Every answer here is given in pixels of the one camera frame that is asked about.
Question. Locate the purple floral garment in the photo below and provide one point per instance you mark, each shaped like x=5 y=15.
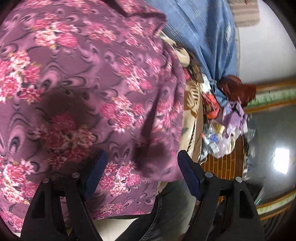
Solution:
x=78 y=77

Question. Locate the beige floral leaf blanket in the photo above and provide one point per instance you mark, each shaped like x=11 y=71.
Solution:
x=191 y=139

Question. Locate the red patterned cloth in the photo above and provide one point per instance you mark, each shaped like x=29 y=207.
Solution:
x=212 y=107

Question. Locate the striped beige pillow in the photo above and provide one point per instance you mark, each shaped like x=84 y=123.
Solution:
x=245 y=12

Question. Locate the dark red cloth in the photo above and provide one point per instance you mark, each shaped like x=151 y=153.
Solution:
x=235 y=90

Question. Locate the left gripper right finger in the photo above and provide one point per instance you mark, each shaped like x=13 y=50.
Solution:
x=226 y=210

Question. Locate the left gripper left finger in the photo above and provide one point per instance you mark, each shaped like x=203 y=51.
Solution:
x=58 y=210

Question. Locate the grey trouser leg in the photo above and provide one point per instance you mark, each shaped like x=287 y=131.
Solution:
x=170 y=216

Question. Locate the wooden bed frame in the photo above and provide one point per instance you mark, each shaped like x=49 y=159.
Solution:
x=271 y=96

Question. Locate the lilac crumpled cloth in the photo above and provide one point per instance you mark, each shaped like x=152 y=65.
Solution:
x=233 y=118

